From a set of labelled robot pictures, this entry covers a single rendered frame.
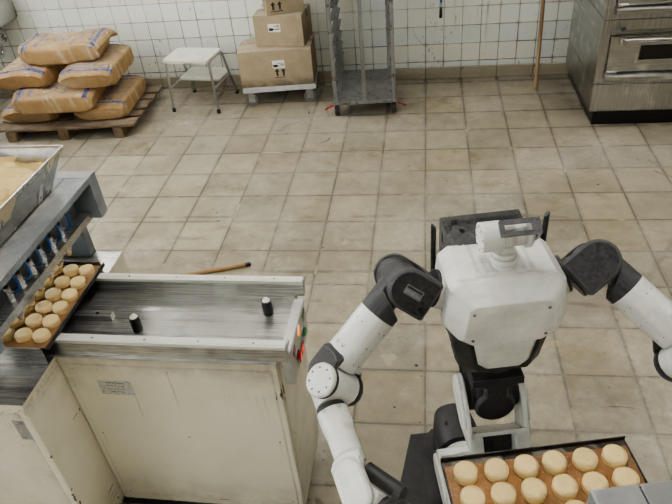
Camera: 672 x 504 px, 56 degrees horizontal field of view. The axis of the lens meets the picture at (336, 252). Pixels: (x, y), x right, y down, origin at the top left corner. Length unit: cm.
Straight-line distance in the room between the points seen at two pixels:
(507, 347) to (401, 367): 148
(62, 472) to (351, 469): 115
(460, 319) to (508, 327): 11
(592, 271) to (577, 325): 176
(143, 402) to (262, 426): 38
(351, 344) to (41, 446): 110
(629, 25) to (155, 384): 380
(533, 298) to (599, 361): 170
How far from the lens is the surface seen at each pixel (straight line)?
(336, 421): 142
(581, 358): 309
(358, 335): 142
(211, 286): 212
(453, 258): 145
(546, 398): 290
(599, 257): 150
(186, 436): 223
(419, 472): 241
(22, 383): 209
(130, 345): 198
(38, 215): 214
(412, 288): 139
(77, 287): 224
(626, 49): 481
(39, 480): 235
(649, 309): 154
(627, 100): 500
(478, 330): 144
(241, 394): 199
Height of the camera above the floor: 217
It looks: 37 degrees down
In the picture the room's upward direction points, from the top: 6 degrees counter-clockwise
